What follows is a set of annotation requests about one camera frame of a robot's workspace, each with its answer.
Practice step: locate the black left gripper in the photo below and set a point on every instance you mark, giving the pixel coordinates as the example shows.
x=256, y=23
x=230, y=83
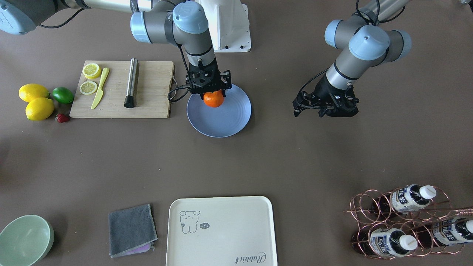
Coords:
x=326, y=89

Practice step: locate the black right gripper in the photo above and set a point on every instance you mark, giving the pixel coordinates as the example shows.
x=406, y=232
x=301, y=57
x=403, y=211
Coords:
x=226, y=78

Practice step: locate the orange fruit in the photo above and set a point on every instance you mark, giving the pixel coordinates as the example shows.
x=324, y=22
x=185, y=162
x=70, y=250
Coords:
x=213, y=99

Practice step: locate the blue round plate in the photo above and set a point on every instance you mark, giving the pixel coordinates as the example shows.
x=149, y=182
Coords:
x=226, y=120

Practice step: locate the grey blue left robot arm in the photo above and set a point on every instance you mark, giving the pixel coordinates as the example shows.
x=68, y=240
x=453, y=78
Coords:
x=363, y=45

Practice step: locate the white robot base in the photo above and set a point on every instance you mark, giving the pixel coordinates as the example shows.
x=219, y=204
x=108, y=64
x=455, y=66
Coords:
x=228, y=23

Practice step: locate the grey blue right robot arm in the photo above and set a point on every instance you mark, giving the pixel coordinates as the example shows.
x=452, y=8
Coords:
x=181, y=23

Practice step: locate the steel muddler black tip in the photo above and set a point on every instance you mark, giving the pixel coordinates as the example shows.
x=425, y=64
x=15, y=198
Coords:
x=130, y=98

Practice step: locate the tea bottle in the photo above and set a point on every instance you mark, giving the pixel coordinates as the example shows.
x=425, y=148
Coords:
x=384, y=243
x=448, y=232
x=410, y=198

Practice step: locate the yellow plastic knife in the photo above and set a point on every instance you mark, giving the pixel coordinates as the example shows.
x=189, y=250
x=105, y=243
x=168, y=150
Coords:
x=99, y=92

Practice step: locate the lemon half lower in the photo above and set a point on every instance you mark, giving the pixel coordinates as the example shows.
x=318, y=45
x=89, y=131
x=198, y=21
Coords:
x=91, y=71

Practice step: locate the lemon slice upper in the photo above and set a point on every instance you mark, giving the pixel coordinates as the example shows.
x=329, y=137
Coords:
x=88, y=87

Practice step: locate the cream rabbit tray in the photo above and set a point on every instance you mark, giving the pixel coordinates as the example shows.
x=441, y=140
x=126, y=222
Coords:
x=221, y=231

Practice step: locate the tea bottle front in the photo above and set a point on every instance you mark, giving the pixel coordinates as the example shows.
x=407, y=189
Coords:
x=384, y=243

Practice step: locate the green lime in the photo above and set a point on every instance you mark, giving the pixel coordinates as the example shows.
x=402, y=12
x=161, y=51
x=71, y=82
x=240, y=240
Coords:
x=63, y=95

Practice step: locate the red strawberry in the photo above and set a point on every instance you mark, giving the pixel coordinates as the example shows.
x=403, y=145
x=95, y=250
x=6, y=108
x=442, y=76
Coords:
x=62, y=118

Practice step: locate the grey folded cloth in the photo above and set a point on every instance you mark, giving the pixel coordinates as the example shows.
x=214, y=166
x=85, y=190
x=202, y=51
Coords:
x=131, y=231

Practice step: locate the yellow lemon lower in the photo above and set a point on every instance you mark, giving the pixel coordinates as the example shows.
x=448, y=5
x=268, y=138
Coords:
x=39, y=109

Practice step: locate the yellow lemon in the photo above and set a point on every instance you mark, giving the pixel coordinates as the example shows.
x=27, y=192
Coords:
x=39, y=109
x=31, y=91

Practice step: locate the yellow lemon upper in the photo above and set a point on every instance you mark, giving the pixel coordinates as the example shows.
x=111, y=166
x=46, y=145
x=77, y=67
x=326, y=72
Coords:
x=31, y=91

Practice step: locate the green bowl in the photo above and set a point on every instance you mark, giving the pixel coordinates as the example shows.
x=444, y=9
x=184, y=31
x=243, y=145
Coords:
x=25, y=241

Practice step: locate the copper wire bottle rack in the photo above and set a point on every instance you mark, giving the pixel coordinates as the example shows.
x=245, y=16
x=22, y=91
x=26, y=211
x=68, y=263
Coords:
x=440, y=208

